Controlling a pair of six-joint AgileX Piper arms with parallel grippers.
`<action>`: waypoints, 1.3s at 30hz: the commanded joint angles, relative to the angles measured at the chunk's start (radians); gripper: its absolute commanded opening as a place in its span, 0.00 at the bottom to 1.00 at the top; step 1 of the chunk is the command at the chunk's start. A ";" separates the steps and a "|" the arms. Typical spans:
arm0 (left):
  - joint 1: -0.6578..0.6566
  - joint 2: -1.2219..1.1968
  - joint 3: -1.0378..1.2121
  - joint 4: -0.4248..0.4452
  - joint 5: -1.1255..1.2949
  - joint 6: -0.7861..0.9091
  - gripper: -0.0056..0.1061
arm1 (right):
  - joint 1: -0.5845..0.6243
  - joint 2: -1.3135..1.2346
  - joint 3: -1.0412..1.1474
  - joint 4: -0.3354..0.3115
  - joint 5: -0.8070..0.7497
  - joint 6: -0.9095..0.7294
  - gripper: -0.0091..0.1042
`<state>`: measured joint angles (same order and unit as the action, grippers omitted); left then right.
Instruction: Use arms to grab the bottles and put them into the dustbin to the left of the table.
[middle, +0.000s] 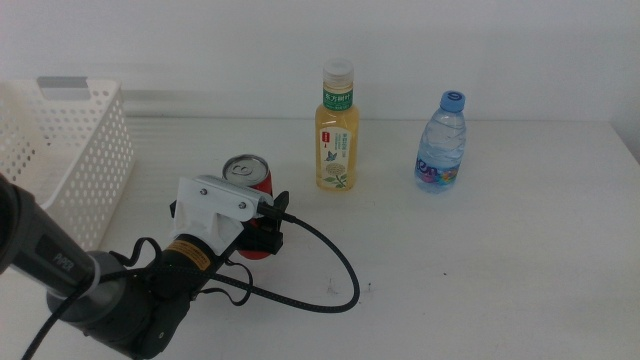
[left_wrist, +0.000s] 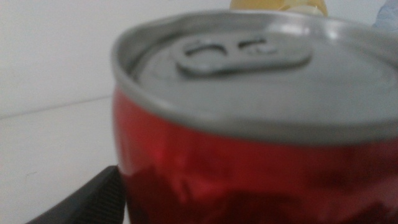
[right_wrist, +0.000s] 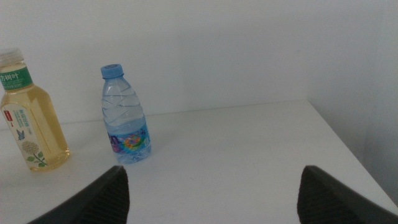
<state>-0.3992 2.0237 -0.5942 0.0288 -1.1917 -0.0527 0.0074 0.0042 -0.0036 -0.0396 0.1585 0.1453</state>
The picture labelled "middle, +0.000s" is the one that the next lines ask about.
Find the red soda can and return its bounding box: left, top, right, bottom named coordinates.
left=221, top=153, right=274, bottom=261

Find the yellow tea bottle green label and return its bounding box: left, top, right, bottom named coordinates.
left=314, top=57, right=361, bottom=192

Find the clear water bottle blue cap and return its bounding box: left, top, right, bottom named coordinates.
left=413, top=89, right=468, bottom=194

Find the white perforated plastic basket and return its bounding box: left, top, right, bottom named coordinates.
left=0, top=77, right=137, bottom=252

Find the thin black looped cable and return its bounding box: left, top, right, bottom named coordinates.
left=109, top=237, right=254, bottom=308

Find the thick braided black cable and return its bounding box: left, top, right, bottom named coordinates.
left=19, top=202, right=362, bottom=360

